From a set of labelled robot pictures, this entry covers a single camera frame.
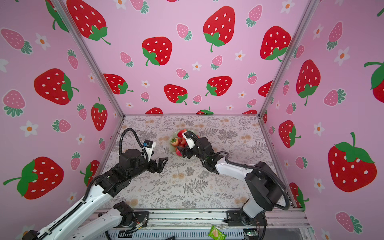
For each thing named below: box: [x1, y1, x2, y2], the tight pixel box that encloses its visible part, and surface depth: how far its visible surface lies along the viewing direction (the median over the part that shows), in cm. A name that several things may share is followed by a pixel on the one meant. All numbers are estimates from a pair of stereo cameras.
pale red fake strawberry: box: [170, 137, 179, 147], surface depth 98 cm
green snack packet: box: [208, 225, 227, 240], surface depth 70 cm
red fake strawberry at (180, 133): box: [177, 129, 188, 138], surface depth 106 cm
